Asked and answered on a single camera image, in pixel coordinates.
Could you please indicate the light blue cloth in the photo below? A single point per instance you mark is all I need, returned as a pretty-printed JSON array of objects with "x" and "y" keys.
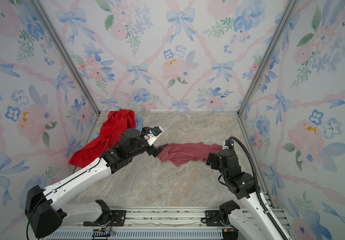
[{"x": 138, "y": 123}]

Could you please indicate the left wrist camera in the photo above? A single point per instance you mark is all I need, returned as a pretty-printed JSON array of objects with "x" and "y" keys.
[{"x": 152, "y": 134}]

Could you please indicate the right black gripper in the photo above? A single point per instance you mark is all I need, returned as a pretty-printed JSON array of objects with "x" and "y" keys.
[{"x": 216, "y": 157}]

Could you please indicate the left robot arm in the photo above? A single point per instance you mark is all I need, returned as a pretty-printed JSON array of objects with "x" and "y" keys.
[{"x": 47, "y": 209}]

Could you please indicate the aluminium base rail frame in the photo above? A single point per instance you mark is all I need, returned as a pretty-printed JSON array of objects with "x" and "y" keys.
[{"x": 173, "y": 224}]

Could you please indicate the maroon ribbed cloth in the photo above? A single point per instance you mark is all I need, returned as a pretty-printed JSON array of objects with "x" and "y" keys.
[{"x": 180, "y": 154}]

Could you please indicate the left corner aluminium post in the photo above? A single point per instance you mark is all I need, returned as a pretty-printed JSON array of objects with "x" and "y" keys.
[{"x": 65, "y": 56}]

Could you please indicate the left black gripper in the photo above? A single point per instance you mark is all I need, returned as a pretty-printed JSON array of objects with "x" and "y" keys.
[{"x": 152, "y": 151}]

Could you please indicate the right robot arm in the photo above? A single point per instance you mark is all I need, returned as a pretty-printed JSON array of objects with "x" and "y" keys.
[{"x": 250, "y": 204}]

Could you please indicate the bright red cloth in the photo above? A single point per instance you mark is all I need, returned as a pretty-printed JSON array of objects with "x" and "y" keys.
[{"x": 117, "y": 122}]

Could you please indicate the right corner aluminium post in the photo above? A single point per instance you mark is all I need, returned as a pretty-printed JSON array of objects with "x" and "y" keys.
[{"x": 271, "y": 48}]

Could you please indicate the corner aluminium post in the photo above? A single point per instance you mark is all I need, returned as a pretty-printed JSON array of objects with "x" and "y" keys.
[
  {"x": 65, "y": 56},
  {"x": 271, "y": 48}
]

